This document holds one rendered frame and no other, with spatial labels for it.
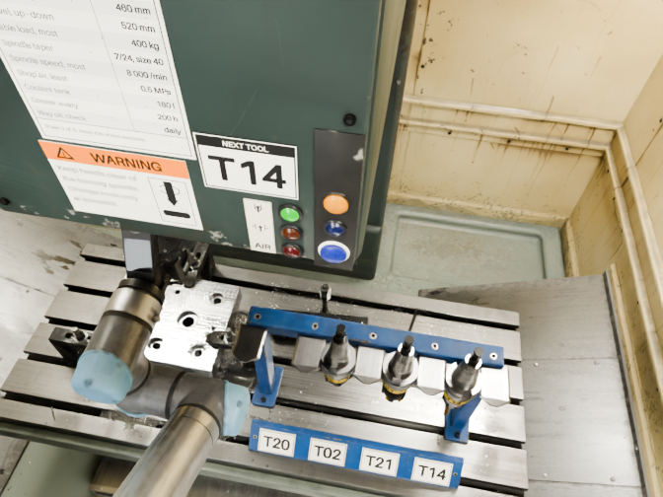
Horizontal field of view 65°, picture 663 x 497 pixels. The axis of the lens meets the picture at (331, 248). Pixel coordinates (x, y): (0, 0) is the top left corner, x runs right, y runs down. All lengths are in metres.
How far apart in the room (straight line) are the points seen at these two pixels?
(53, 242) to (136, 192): 1.33
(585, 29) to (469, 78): 0.32
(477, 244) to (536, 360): 0.59
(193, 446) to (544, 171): 1.48
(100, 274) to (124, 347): 0.78
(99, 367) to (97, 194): 0.24
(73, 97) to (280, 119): 0.19
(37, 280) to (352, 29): 1.57
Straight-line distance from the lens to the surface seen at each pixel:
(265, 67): 0.44
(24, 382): 1.44
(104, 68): 0.51
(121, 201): 0.63
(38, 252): 1.90
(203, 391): 0.81
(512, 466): 1.28
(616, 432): 1.48
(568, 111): 1.75
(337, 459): 1.18
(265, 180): 0.52
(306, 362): 0.94
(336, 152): 0.48
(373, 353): 0.96
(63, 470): 1.63
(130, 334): 0.78
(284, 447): 1.19
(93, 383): 0.76
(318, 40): 0.42
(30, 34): 0.53
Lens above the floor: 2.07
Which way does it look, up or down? 52 degrees down
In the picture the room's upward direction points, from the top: 2 degrees clockwise
